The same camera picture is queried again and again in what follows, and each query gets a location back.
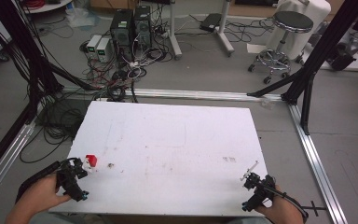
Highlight black round stool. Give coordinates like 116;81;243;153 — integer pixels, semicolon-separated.
247;10;315;86

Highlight white power supply unit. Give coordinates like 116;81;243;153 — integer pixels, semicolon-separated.
86;34;103;60
95;37;112;63

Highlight white round table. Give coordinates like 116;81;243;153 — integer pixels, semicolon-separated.
23;0;73;14

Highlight person's left hand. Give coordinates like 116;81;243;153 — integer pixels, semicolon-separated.
27;173;73;217

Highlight black cable bundle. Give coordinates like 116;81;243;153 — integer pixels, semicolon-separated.
19;92;90;164

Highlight red block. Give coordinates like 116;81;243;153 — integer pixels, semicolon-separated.
85;154;99;168

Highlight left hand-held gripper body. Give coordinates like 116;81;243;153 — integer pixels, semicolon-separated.
56;157;90;203

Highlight black metal frame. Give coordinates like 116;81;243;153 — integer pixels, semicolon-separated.
246;0;358;136

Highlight white table leg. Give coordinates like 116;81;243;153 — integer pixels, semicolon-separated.
167;0;184;61
214;0;236;58

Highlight black device on white base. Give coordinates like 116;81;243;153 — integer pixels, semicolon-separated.
302;36;358;73

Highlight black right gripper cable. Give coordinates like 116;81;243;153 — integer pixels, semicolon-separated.
268;185;310;220

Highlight large black computer tower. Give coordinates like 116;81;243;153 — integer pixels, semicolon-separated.
109;8;135;63

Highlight flat black box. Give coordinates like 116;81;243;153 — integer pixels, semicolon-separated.
199;12;223;34

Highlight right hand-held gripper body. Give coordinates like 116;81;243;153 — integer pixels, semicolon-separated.
241;172;277;213

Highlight aluminium rail frame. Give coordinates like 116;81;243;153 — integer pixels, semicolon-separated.
0;87;350;224

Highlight black frame with cables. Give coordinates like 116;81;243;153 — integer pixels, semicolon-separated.
0;0;106;185

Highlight person's right hand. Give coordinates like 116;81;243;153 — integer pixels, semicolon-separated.
255;185;306;224

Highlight clear plastic bag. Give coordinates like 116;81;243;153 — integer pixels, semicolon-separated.
64;7;101;30

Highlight slim black computer tower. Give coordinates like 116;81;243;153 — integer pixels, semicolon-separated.
132;5;153;51

